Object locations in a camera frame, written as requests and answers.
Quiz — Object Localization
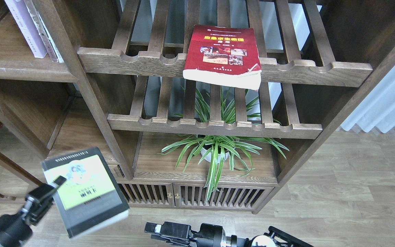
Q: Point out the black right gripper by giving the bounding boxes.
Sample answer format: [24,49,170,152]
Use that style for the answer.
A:
[144,222,237,247]

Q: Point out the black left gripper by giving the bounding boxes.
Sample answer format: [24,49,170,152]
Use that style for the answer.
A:
[0,176,67,247]

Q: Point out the black and green book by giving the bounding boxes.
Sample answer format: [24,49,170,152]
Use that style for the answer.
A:
[41,147,130,239]

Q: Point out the red thick book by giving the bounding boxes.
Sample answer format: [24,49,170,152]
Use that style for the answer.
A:
[182,25,261,91]

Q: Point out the white lavender book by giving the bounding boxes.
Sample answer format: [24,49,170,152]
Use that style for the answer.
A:
[5,0,47,58]

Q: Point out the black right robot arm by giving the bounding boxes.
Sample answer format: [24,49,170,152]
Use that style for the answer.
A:
[144,222,311,247]

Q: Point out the white plant pot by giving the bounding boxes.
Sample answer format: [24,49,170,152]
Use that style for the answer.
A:
[200,144,222,164]

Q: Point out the green spider plant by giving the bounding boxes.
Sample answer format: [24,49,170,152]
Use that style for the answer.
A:
[158,89,289,202]

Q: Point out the dark wooden bookshelf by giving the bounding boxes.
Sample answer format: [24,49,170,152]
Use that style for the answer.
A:
[0,0,395,214]

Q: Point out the worn standing book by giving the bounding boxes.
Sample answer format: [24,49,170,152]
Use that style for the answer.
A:
[24,0,64,63]

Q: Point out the white curtain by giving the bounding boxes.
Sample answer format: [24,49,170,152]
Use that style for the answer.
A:
[340,65,395,133]

